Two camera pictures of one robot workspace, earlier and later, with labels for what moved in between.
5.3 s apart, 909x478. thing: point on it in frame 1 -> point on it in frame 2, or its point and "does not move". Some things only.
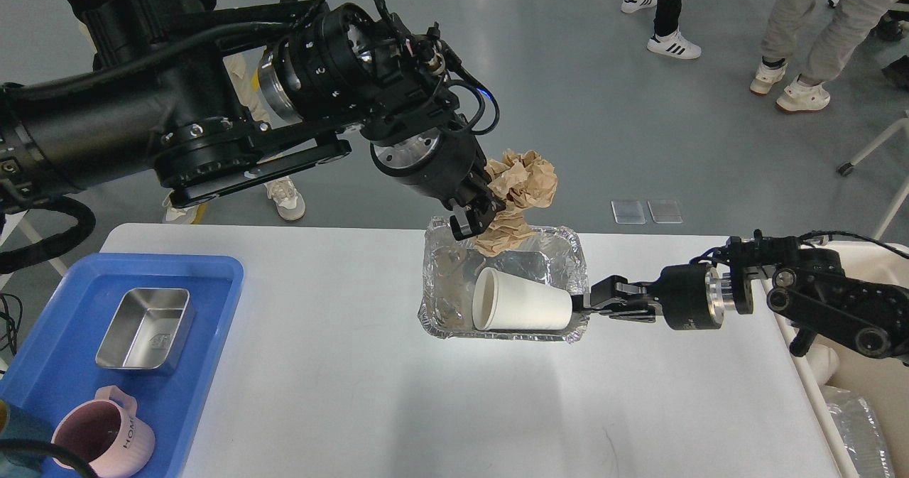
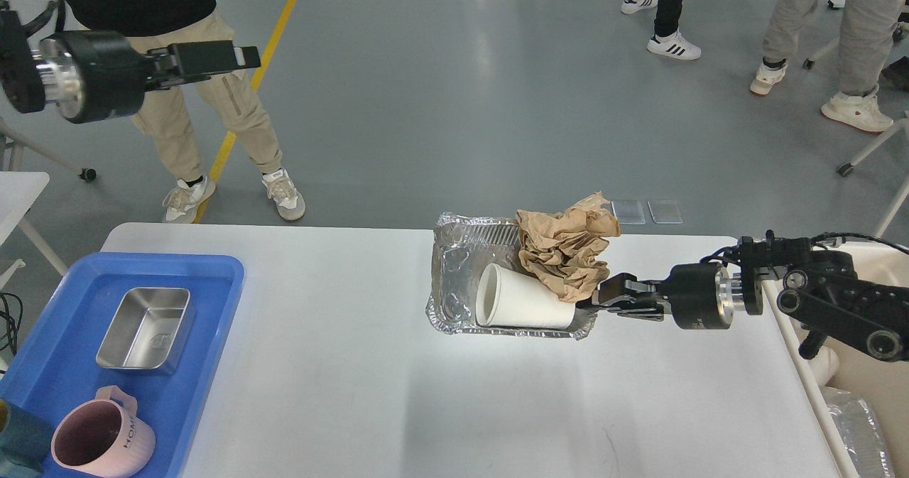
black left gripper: x=446 y=164 -> x=93 y=74
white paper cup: x=504 y=302 does not move
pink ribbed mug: x=106 y=433 does not move
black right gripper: x=692 y=295 does not move
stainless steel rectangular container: x=149 y=331 does not move
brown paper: x=520 y=181 -> x=565 y=251
